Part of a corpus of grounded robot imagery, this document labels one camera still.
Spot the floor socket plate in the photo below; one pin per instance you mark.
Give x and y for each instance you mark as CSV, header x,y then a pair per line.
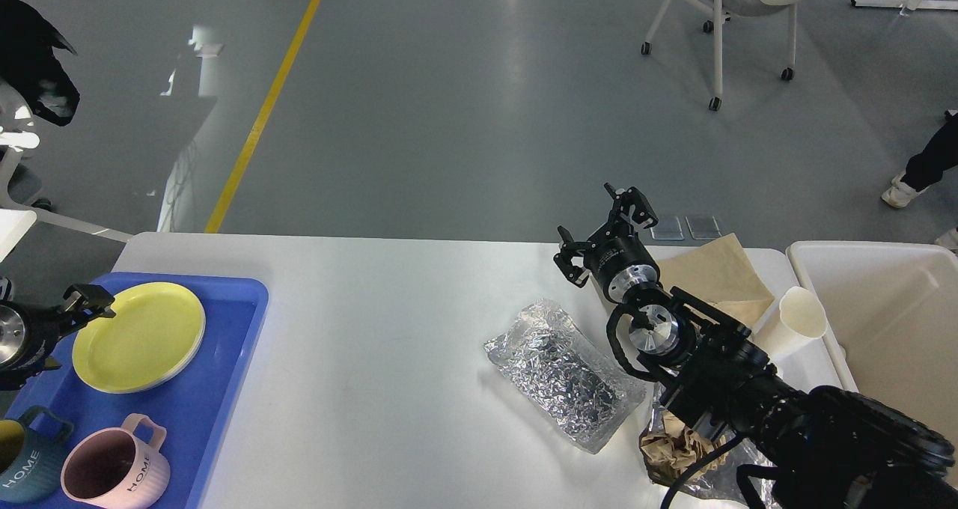
x,y
669,228
703,227

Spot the yellow plastic plate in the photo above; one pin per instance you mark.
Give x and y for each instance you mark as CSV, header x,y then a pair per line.
x,y
155,308

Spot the pink plate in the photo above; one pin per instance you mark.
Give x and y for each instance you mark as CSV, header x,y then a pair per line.
x,y
129,365

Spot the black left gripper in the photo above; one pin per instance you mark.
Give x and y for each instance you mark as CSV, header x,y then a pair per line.
x,y
29,334

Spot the silver foil bag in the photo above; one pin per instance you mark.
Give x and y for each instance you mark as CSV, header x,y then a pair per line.
x,y
584,393

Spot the crumpled foil wrapper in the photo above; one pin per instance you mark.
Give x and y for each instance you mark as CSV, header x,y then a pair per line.
x,y
718,480

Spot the white paper cup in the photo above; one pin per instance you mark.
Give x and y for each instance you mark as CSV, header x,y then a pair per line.
x,y
797,320

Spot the person in dark trousers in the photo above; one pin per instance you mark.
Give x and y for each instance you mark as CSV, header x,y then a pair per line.
x,y
925,168

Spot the white side table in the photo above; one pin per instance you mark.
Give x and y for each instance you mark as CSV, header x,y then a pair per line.
x,y
14,226

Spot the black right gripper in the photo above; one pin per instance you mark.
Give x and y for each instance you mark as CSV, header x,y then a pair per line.
x,y
623,267

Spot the pink mug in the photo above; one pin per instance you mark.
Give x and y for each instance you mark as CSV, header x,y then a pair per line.
x,y
119,467

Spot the white plastic bin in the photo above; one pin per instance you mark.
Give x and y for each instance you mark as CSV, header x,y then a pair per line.
x,y
892,312

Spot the crumpled brown paper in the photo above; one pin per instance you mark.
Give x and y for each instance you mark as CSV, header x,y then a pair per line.
x,y
669,448

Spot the blue mug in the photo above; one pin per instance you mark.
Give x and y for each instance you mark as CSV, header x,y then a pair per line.
x,y
31,462

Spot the black jacket on chair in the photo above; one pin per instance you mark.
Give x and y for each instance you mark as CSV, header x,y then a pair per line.
x,y
29,64

